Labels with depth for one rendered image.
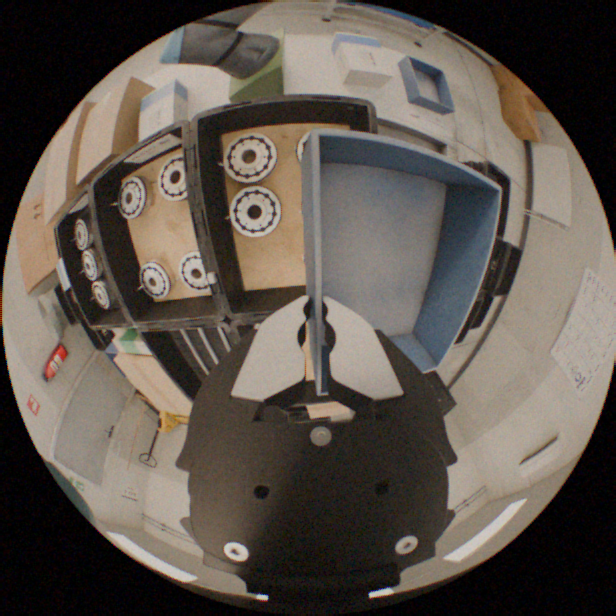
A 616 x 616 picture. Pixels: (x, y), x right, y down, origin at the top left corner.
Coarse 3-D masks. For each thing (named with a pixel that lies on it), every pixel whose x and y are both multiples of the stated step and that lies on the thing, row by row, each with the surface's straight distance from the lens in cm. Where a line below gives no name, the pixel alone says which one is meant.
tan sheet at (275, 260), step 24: (288, 144) 42; (288, 168) 40; (288, 192) 40; (288, 216) 40; (240, 240) 42; (264, 240) 41; (288, 240) 41; (240, 264) 44; (264, 264) 42; (288, 264) 42; (264, 288) 45
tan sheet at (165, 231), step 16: (160, 160) 52; (128, 176) 59; (144, 176) 55; (160, 192) 51; (160, 208) 51; (176, 208) 48; (144, 224) 55; (160, 224) 51; (176, 224) 48; (144, 240) 56; (160, 240) 52; (176, 240) 49; (192, 240) 47; (144, 256) 57; (160, 256) 53; (176, 256) 50; (176, 272) 52; (176, 288) 54
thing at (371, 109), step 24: (264, 96) 35; (288, 96) 35; (312, 96) 35; (336, 96) 36; (192, 120) 38; (192, 144) 36; (192, 168) 35; (216, 264) 34; (240, 312) 38; (264, 312) 36
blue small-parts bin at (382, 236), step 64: (320, 128) 10; (320, 192) 9; (384, 192) 18; (448, 192) 22; (320, 256) 9; (384, 256) 18; (448, 256) 21; (320, 320) 11; (384, 320) 23; (448, 320) 22; (320, 384) 17
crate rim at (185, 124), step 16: (176, 128) 39; (144, 144) 43; (96, 176) 55; (192, 176) 35; (192, 192) 34; (96, 208) 55; (192, 208) 34; (96, 224) 54; (192, 224) 34; (112, 272) 54; (208, 272) 35; (160, 320) 49; (176, 320) 46; (192, 320) 44; (208, 320) 41
